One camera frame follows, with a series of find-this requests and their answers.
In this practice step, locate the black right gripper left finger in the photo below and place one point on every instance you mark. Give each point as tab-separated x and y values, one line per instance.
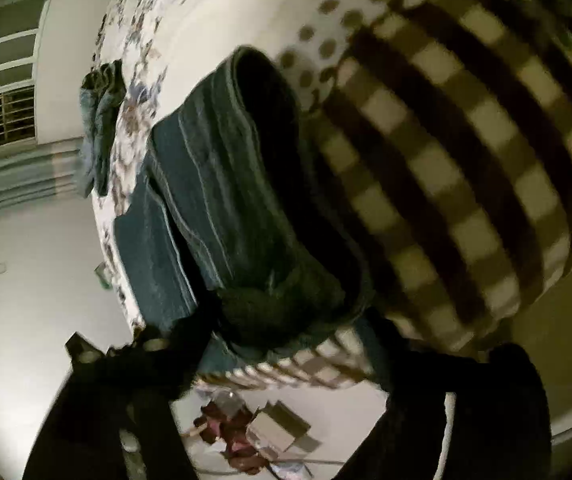
112	418

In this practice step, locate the white floral bed sheet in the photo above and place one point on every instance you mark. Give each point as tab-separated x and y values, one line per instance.
167	46

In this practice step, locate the brown checkered blanket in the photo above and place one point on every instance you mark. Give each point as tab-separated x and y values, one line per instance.
449	128

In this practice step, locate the light blue folded jeans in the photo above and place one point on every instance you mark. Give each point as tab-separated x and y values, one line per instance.
100	97

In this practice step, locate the dark blue denim pants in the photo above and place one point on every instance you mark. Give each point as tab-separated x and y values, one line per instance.
228	241

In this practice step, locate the cardboard box on floor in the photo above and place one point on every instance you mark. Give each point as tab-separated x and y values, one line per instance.
274	429

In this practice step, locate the grey striped curtain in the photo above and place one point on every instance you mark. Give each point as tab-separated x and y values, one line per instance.
30	171

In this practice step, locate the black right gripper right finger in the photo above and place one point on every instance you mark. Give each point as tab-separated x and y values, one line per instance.
452	417

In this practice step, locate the barred window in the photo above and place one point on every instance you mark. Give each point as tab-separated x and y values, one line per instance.
20	27

